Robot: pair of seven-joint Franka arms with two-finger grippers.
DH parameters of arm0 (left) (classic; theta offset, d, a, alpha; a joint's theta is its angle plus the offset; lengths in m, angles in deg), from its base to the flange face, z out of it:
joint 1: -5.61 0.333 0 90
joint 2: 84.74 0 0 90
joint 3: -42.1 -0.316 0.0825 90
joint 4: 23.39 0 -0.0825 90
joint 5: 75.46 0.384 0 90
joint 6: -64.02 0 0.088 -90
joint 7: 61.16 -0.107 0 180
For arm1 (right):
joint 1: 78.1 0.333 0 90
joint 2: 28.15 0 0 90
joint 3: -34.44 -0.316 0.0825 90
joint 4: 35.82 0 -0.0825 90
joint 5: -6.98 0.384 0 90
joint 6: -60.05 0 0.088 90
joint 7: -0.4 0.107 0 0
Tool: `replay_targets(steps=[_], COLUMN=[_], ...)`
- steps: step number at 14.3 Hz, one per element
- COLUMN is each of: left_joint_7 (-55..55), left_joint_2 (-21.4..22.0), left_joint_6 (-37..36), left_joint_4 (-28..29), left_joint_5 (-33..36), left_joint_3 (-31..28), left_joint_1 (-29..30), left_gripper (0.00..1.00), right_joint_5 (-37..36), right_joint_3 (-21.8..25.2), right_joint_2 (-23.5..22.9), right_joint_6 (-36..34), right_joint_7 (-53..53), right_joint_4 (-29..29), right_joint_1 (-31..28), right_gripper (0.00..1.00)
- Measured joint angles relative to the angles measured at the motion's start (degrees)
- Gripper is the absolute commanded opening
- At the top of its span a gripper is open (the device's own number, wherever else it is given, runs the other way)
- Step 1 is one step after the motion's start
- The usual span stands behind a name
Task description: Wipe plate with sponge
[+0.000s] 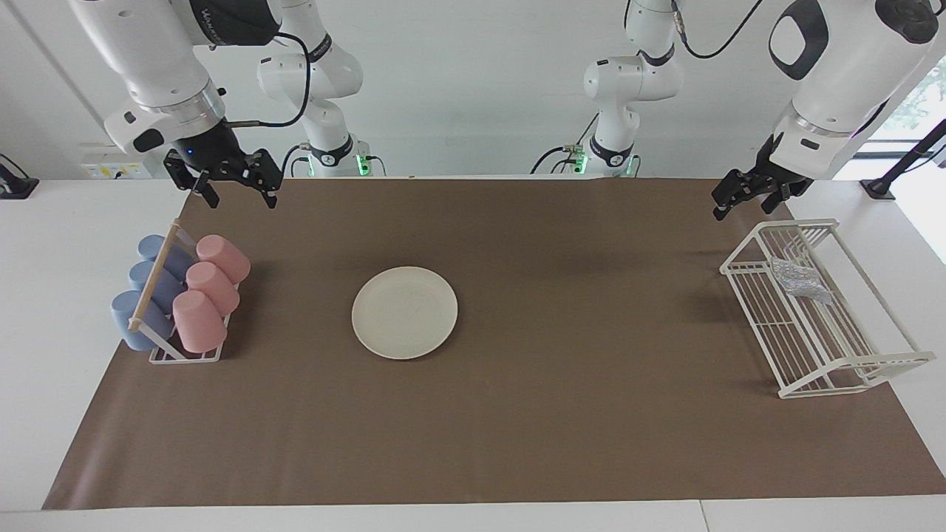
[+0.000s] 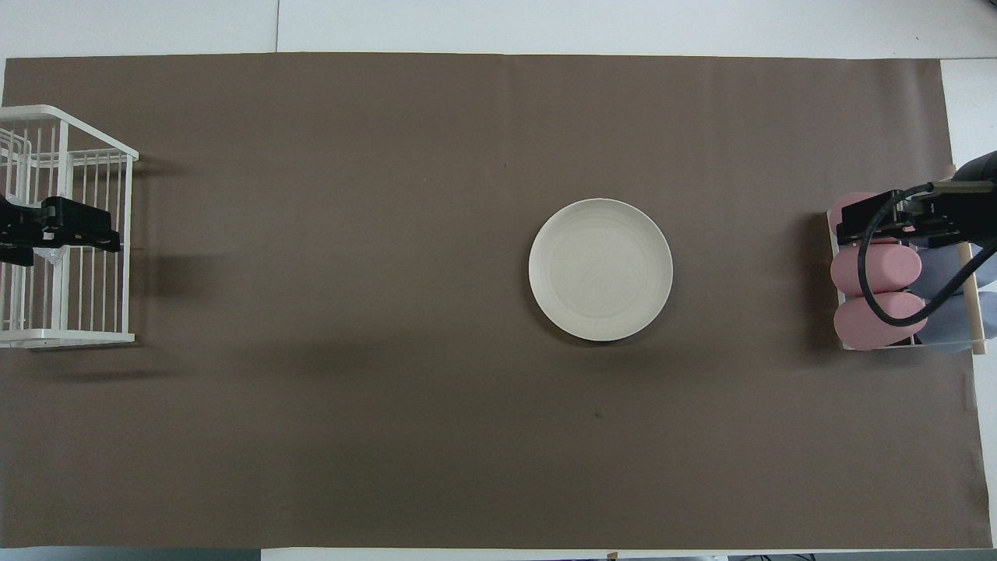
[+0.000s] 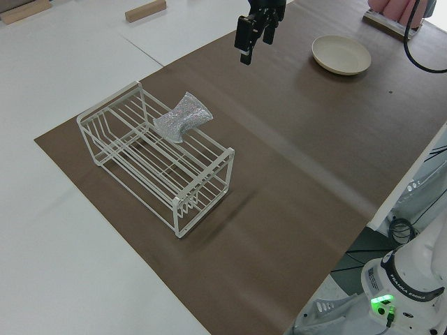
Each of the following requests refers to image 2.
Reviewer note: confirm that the blue plastic cup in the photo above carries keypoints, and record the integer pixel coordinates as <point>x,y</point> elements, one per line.
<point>946,269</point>
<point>970,319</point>

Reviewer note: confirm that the brown table mat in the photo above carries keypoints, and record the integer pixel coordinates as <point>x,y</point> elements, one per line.
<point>389,436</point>

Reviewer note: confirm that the pink plastic cup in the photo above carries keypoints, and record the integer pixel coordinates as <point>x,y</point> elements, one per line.
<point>840,204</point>
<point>876,273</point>
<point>864,327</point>

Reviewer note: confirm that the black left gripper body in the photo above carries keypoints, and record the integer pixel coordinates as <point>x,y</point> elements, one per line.
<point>62,214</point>

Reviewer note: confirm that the round cream plate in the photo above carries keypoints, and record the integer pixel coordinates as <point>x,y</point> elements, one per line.
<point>600,269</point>

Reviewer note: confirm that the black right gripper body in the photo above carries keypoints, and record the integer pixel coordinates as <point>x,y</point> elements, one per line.
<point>872,214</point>

